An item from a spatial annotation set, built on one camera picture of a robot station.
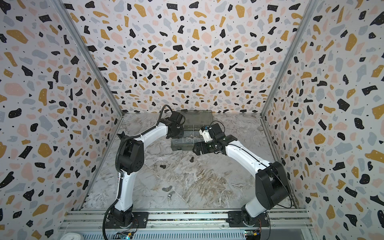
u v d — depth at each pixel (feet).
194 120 4.27
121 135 2.68
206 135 2.60
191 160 3.11
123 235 2.30
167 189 2.74
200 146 2.50
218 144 2.05
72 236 2.22
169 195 2.67
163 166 3.03
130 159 1.87
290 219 2.50
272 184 1.44
